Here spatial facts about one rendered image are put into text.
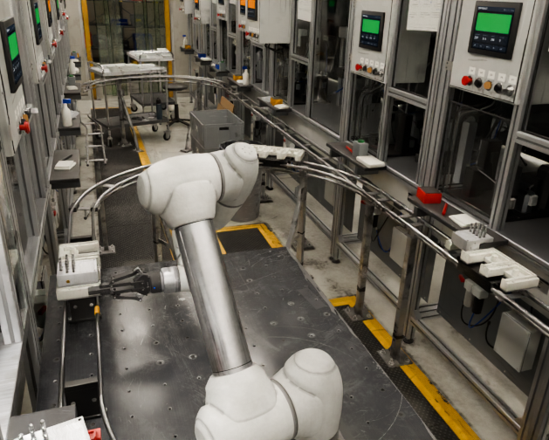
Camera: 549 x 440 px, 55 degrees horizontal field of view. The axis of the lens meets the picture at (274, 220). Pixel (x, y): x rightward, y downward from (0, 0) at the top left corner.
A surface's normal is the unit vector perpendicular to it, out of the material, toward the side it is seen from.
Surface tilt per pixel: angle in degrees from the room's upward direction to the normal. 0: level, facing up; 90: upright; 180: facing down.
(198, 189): 62
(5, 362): 0
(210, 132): 91
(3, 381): 0
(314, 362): 6
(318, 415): 84
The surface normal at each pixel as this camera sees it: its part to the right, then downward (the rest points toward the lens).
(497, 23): -0.95, 0.10
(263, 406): 0.51, -0.31
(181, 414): 0.03, -0.91
